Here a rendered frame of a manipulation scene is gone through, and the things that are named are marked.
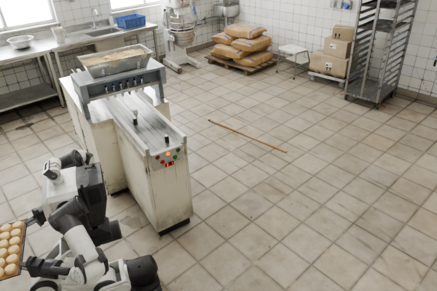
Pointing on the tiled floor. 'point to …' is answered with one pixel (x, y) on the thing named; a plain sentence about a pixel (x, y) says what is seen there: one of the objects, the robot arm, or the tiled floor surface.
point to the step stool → (294, 56)
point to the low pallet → (240, 65)
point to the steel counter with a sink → (83, 37)
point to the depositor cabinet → (106, 132)
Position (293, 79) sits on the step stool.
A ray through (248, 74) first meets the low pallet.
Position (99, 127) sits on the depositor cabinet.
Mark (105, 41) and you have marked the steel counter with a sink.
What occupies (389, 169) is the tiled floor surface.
